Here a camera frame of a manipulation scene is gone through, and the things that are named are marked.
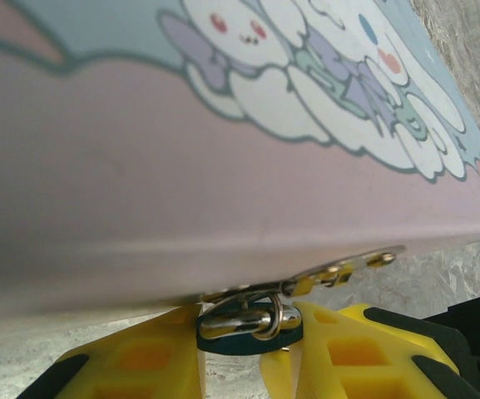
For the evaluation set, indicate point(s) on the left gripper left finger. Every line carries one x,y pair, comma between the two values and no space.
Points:
140,357

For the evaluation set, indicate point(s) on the small blue padlock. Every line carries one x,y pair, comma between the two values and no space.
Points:
243,347

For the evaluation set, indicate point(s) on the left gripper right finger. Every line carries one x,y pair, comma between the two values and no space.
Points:
347,357

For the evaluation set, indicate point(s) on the cartoon print tin box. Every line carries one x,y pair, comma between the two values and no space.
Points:
140,166

